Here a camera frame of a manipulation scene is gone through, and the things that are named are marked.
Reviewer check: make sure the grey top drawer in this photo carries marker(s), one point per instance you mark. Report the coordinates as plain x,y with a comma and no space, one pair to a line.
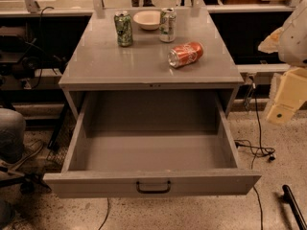
122,137

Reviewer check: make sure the black drawer handle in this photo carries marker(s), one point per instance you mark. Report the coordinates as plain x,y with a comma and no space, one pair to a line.
153,188

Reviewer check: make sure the black office chair base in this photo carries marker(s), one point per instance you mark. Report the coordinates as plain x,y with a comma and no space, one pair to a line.
26,180

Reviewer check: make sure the white green soda can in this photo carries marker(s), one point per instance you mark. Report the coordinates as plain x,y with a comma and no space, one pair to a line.
167,25

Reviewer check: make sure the black pole on floor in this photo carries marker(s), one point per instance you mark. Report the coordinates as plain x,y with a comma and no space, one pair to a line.
290,199

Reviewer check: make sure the orange soda can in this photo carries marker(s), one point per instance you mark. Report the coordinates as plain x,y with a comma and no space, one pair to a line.
185,54

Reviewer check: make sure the white bowl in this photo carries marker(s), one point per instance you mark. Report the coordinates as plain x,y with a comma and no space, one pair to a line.
147,20

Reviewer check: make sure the grey metal cabinet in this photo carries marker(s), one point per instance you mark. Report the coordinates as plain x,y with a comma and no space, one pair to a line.
99,63

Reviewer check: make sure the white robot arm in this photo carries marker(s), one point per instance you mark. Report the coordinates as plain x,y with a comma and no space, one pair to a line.
289,41

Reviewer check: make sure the person's leg in jeans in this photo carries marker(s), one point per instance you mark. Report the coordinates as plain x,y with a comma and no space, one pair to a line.
12,128

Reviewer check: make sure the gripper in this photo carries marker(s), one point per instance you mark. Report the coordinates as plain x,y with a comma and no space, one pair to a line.
295,40

